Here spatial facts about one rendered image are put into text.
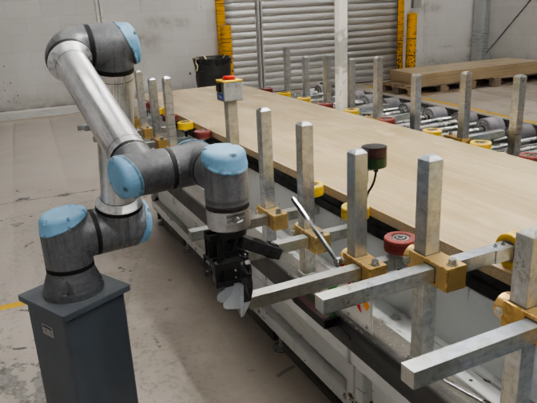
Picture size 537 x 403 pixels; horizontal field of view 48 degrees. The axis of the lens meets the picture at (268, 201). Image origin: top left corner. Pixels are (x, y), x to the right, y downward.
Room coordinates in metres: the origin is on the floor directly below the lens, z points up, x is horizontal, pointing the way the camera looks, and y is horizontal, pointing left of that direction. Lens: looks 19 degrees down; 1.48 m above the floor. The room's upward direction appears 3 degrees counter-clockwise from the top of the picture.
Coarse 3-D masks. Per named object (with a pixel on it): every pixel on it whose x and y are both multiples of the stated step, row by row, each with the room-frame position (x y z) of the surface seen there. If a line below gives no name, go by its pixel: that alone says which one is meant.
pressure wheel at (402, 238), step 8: (392, 232) 1.38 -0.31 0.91; (400, 232) 1.38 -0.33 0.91; (384, 240) 1.35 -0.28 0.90; (392, 240) 1.33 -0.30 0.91; (400, 240) 1.34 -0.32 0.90; (408, 240) 1.33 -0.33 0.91; (384, 248) 1.35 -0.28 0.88; (392, 248) 1.32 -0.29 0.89; (400, 248) 1.31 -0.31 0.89; (400, 256) 1.34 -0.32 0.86
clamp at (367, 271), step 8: (344, 256) 1.35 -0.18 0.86; (352, 256) 1.33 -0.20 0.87; (360, 256) 1.33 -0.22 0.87; (368, 256) 1.33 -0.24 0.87; (344, 264) 1.35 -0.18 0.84; (360, 264) 1.29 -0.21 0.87; (368, 264) 1.28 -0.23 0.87; (384, 264) 1.28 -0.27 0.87; (368, 272) 1.26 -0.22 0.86; (376, 272) 1.26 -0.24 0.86; (384, 272) 1.27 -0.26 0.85; (360, 280) 1.29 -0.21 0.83
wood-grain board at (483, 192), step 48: (192, 96) 3.81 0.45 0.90; (240, 144) 2.44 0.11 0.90; (288, 144) 2.39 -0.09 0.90; (336, 144) 2.36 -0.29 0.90; (384, 144) 2.32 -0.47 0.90; (432, 144) 2.28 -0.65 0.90; (336, 192) 1.76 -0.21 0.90; (384, 192) 1.72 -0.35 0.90; (480, 192) 1.68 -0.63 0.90; (528, 192) 1.66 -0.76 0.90; (480, 240) 1.32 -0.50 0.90
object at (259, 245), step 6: (240, 240) 1.16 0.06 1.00; (246, 240) 1.16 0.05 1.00; (252, 240) 1.16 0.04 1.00; (258, 240) 1.19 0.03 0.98; (240, 246) 1.15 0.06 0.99; (246, 246) 1.15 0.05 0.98; (252, 246) 1.16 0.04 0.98; (258, 246) 1.17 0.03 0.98; (264, 246) 1.17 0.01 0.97; (270, 246) 1.18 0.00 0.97; (276, 246) 1.20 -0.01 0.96; (258, 252) 1.17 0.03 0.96; (264, 252) 1.17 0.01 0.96; (270, 252) 1.18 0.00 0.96; (276, 252) 1.19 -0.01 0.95; (270, 258) 1.19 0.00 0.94; (276, 258) 1.19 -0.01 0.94
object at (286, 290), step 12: (396, 264) 1.33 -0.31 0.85; (312, 276) 1.25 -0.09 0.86; (324, 276) 1.25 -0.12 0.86; (336, 276) 1.26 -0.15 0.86; (348, 276) 1.27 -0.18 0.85; (360, 276) 1.28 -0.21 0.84; (264, 288) 1.20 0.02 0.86; (276, 288) 1.20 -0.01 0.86; (288, 288) 1.20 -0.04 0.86; (300, 288) 1.21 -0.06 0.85; (312, 288) 1.23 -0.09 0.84; (324, 288) 1.24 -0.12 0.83; (252, 300) 1.16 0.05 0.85; (264, 300) 1.18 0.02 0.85; (276, 300) 1.19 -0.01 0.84
